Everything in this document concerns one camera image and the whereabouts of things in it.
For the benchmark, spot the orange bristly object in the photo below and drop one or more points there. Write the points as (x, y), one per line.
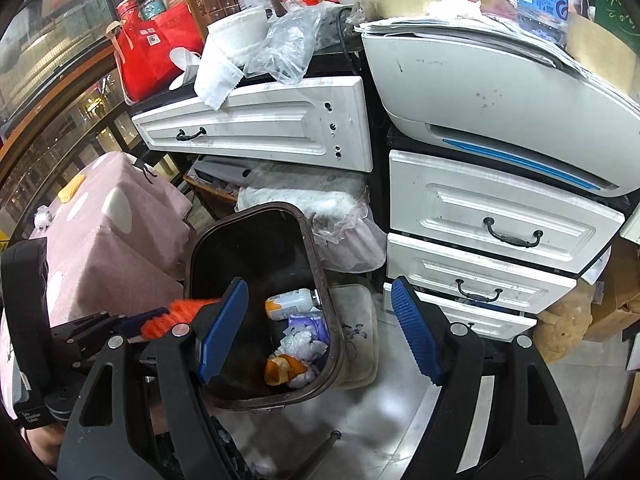
(170, 316)

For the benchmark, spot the yellowish plastic bag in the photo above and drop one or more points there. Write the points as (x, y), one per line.
(562, 325)

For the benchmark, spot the teal lid jar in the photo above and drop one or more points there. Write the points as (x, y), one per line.
(152, 6)

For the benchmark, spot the white paper bowl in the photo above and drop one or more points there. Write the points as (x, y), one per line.
(237, 30)

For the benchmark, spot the white side cabinet drawer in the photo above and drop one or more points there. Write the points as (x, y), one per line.
(632, 225)

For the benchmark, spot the crushed white paper cup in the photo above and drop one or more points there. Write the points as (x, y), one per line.
(215, 77)

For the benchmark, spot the pink dotted tablecloth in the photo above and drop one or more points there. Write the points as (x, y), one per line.
(110, 240)

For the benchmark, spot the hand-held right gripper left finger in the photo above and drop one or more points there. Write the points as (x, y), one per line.
(222, 330)

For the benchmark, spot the long white drawer front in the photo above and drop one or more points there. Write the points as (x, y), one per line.
(260, 120)

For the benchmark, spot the white lace cloth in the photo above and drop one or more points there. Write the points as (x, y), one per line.
(340, 230)

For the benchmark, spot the small white figurine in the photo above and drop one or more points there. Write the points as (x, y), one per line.
(42, 218)

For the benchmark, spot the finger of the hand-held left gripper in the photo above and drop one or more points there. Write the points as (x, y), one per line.
(145, 317)

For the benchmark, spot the red bag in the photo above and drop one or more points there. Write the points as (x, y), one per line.
(150, 60)

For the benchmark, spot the dark brown trash bin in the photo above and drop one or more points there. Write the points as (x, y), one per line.
(240, 260)

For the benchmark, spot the yellow wrapper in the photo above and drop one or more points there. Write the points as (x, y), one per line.
(70, 190)

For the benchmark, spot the tall white cabinet drawer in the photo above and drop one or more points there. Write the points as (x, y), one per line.
(500, 200)

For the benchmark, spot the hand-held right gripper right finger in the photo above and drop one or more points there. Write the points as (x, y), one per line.
(417, 332)

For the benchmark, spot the white tissue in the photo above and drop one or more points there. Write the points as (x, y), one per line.
(455, 7)

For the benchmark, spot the clear plastic bag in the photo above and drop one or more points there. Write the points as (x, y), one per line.
(290, 45)

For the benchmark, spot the beige printed mat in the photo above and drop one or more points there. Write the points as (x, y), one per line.
(357, 335)

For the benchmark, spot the person's left forearm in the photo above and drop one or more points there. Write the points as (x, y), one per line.
(45, 447)

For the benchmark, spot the orange peel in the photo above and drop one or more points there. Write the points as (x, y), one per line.
(285, 367)

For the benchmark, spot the grey plastic device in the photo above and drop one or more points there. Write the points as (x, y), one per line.
(225, 170)

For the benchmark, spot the white printer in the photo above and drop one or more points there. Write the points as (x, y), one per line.
(475, 85)

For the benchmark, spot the crumpled white paper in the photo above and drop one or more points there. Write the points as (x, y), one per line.
(302, 377)
(300, 345)

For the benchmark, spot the purple plastic wrapper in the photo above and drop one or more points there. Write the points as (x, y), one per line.
(305, 322)

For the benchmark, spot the brown cardboard box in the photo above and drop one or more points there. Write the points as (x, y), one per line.
(615, 285)

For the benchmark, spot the metal stool leg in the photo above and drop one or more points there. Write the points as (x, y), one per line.
(320, 452)

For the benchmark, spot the white plastic bottle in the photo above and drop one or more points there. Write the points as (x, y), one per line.
(290, 302)

